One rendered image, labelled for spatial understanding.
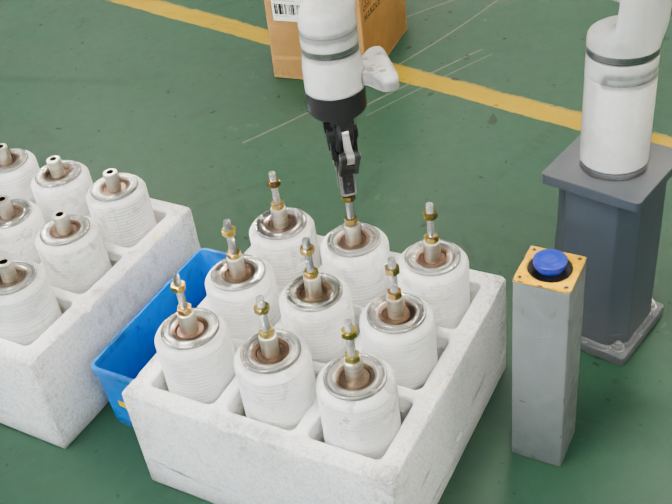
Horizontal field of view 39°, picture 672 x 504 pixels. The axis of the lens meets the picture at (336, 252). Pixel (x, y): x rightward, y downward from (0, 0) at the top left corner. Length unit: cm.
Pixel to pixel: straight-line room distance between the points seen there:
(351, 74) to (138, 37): 155
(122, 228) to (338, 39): 56
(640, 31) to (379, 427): 57
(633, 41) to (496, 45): 115
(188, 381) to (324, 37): 46
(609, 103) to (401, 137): 81
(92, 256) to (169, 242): 15
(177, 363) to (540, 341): 45
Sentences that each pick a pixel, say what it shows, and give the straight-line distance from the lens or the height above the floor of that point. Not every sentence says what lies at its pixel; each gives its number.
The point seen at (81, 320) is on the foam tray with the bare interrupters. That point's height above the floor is 17.
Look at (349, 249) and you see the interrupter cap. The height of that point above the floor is 25.
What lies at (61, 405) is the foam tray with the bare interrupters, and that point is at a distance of 145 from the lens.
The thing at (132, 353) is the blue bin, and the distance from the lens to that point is 149.
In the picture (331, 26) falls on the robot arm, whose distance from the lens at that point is 112.
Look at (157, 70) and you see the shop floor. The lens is 246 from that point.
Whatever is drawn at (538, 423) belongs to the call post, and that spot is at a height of 8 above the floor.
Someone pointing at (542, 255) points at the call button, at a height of 33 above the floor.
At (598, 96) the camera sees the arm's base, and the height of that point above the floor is 42.
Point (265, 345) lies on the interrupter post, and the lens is 115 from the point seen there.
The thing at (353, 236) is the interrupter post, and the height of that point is 27.
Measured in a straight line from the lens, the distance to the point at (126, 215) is 152.
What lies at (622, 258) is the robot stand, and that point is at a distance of 139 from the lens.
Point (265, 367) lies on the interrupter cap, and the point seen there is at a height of 25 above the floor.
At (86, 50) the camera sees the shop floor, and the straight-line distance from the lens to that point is 265.
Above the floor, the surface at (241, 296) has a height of 25.
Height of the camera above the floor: 105
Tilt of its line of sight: 38 degrees down
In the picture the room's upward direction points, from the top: 8 degrees counter-clockwise
